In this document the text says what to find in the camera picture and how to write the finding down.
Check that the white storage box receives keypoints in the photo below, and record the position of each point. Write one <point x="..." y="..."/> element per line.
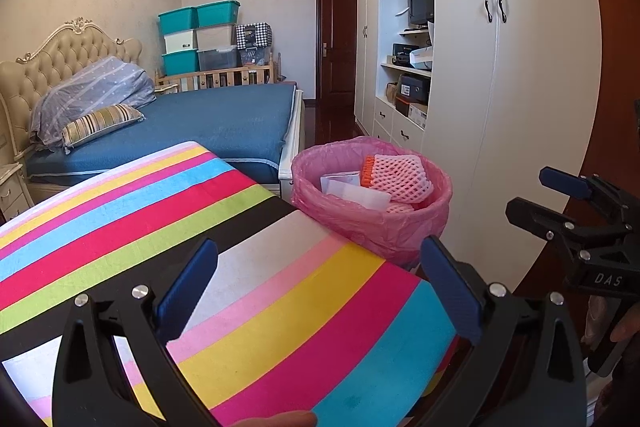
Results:
<point x="179" y="41"/>

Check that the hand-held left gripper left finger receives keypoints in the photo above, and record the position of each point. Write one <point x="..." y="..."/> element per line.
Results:
<point x="185" y="292"/>

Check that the clear storage box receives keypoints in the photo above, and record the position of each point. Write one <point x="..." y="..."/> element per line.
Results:
<point x="217" y="57"/>

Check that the white shelf box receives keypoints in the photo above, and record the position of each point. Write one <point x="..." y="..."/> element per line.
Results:
<point x="422" y="58"/>

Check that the cream nightstand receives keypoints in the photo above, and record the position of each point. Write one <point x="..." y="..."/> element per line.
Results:
<point x="12" y="192"/>

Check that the dark clear storage bag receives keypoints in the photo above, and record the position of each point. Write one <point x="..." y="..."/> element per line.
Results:
<point x="255" y="56"/>

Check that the black safe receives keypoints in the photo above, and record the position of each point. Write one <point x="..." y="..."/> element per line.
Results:
<point x="414" y="88"/>

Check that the pink bagged trash bin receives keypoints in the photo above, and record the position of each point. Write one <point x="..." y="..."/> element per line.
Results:
<point x="350" y="232"/>

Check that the person's right hand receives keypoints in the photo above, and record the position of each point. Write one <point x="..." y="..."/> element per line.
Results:
<point x="595" y="319"/>

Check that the white built-in wardrobe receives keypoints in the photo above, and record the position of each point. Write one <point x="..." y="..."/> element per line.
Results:
<point x="525" y="82"/>

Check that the teal storage box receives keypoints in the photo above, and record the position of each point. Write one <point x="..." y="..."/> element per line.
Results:
<point x="181" y="63"/>
<point x="177" y="21"/>
<point x="217" y="14"/>

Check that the brown wooden door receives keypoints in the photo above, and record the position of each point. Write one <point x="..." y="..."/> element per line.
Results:
<point x="337" y="42"/>

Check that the beige tufted headboard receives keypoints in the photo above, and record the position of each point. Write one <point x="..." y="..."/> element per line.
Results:
<point x="55" y="52"/>

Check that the cardboard shoe box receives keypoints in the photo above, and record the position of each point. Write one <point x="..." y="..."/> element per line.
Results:
<point x="417" y="109"/>

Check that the rainbow striped tablecloth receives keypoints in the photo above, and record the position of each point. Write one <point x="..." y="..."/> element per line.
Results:
<point x="225" y="257"/>

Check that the brown wooden panel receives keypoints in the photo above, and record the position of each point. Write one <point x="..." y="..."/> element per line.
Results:
<point x="617" y="57"/>

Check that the striped pillow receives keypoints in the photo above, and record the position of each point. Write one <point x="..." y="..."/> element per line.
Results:
<point x="100" y="122"/>

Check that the orange foam fruit net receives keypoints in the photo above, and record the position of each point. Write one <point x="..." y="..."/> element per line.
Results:
<point x="368" y="171"/>

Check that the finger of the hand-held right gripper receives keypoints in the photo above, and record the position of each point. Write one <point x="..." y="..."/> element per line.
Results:
<point x="535" y="213"/>
<point x="565" y="181"/>

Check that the small white box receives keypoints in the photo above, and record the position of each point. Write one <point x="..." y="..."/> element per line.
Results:
<point x="339" y="184"/>

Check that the person's left hand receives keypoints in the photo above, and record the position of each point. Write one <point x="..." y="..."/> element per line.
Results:
<point x="280" y="419"/>

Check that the black shelf device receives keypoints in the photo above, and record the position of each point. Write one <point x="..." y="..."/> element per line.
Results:
<point x="402" y="53"/>

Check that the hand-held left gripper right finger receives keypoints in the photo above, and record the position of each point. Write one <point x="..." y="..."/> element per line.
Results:
<point x="450" y="292"/>

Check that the black white checkered bag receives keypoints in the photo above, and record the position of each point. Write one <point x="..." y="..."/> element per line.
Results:
<point x="252" y="36"/>

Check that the beige storage box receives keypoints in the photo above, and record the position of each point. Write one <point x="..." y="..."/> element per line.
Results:
<point x="215" y="38"/>

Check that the brown paper bag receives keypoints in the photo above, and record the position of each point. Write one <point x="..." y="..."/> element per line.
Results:
<point x="392" y="92"/>

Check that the bed with blue mattress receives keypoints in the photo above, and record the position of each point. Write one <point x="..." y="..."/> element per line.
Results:
<point x="220" y="122"/>

